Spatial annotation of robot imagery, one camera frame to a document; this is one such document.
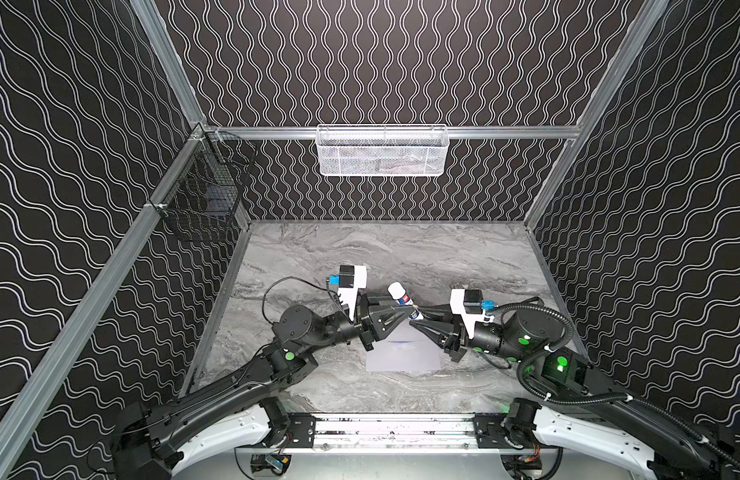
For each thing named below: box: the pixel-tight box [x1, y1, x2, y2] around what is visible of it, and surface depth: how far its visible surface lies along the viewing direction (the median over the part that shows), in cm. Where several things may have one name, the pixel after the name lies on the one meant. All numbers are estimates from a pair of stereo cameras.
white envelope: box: [365, 318, 442, 372], surface depth 88 cm
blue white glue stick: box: [387, 282, 423, 321], surface depth 53 cm
